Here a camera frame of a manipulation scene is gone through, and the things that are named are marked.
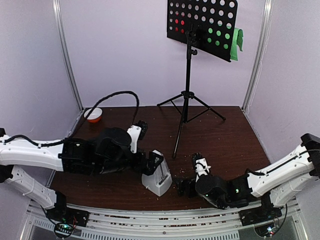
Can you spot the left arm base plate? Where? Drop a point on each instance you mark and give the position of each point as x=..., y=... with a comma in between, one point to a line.
x=72, y=216

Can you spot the right aluminium frame post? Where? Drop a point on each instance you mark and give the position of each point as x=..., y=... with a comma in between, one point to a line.
x=260, y=51

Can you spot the left circuit board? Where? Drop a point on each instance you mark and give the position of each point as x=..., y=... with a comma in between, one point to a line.
x=63, y=230

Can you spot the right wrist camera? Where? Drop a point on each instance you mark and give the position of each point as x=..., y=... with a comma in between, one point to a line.
x=200, y=165

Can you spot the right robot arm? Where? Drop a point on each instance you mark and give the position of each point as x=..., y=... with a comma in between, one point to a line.
x=274, y=185

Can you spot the aluminium front rail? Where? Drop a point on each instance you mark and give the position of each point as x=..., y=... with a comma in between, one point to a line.
x=190, y=224

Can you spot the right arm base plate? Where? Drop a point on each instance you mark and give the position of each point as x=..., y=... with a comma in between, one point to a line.
x=258, y=215

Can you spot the black music stand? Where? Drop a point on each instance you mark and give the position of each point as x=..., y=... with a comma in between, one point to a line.
x=206, y=25

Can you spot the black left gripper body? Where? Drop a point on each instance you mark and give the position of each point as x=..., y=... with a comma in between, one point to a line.
x=138, y=167

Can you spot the left aluminium frame post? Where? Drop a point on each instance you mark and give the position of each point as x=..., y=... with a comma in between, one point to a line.
x=56, y=4

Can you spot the orange white bowl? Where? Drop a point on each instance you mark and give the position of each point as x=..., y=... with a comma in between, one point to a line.
x=95, y=116

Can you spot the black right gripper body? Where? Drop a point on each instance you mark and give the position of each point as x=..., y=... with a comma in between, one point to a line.
x=186, y=186

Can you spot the white metronome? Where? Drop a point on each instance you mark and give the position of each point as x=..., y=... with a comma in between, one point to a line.
x=160, y=181

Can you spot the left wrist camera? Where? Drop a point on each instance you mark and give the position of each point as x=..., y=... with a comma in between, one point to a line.
x=137, y=132

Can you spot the aluminium frame post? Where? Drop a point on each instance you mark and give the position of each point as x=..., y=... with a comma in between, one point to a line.
x=56, y=4
x=260, y=51

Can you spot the right circuit board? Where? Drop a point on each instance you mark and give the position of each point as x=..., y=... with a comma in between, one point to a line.
x=267, y=230

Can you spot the green cloth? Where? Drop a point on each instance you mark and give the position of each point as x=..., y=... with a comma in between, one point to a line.
x=237, y=43

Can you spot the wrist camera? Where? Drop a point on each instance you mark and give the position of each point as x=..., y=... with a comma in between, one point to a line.
x=200, y=165
x=137, y=132

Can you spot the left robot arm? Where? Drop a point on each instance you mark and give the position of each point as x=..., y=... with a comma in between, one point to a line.
x=113, y=150

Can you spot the circuit board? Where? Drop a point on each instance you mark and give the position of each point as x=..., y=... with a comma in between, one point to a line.
x=267, y=230
x=63, y=230

